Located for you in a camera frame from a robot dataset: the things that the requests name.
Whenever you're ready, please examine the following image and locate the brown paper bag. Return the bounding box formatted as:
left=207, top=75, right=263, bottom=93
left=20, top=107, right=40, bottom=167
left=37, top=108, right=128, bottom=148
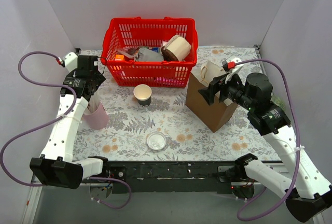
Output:
left=185, top=61, right=238, bottom=133

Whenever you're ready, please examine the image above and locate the white plastic cup lid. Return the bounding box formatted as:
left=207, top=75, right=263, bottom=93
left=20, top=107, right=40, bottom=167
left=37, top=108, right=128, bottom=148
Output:
left=147, top=131, right=167, bottom=151

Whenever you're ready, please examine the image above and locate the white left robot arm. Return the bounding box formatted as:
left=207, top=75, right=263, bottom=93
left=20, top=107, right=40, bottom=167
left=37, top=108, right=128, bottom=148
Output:
left=30, top=52, right=110, bottom=189

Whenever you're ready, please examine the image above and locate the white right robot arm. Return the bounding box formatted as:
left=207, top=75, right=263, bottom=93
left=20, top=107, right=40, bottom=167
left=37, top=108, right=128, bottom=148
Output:
left=198, top=73, right=331, bottom=222

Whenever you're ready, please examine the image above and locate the orange snack box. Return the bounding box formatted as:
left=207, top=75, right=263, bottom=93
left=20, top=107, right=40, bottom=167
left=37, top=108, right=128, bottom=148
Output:
left=115, top=54, right=125, bottom=61

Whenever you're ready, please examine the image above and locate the pink cup of straws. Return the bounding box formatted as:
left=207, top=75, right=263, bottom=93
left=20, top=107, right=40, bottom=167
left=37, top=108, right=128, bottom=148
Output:
left=82, top=102, right=109, bottom=130

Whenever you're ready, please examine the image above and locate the green melon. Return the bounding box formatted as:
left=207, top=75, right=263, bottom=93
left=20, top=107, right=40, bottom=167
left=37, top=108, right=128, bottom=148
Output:
left=271, top=95, right=286, bottom=111

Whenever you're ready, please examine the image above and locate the clear plastic snack packet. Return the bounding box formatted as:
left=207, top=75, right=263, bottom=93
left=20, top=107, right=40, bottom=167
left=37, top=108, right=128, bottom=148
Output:
left=117, top=48, right=139, bottom=61

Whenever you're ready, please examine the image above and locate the red plastic shopping basket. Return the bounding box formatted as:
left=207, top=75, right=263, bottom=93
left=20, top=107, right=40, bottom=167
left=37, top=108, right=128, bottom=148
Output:
left=101, top=17, right=198, bottom=88

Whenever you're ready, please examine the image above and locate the grey crumpled pouch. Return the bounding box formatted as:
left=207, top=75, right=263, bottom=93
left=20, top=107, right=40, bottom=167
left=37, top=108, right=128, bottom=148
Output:
left=136, top=47, right=164, bottom=62

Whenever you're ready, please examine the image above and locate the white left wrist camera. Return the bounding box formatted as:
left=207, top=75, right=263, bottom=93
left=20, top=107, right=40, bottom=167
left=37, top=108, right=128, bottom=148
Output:
left=58, top=52, right=78, bottom=72

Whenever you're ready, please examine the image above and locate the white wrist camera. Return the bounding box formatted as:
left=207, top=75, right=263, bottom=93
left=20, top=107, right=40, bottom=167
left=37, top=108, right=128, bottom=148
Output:
left=222, top=57, right=243, bottom=83
left=58, top=52, right=78, bottom=72

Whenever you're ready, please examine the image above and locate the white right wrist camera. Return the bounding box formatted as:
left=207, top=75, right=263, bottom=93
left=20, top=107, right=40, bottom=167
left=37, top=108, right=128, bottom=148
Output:
left=222, top=57, right=243, bottom=83

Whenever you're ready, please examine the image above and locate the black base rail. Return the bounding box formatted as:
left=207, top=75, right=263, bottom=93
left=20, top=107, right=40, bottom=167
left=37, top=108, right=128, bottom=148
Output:
left=33, top=159, right=286, bottom=193

